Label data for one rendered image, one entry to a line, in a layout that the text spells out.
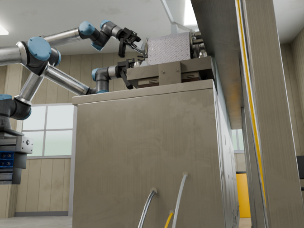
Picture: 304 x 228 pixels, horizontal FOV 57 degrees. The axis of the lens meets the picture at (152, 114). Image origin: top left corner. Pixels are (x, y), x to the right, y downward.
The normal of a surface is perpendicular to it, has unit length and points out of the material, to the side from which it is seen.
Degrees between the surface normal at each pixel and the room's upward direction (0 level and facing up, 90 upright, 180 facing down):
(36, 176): 90
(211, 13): 180
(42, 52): 86
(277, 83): 90
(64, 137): 90
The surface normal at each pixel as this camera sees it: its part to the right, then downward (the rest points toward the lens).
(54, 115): -0.07, -0.25
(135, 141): -0.30, -0.23
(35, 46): 0.69, -0.24
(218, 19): 0.02, 0.97
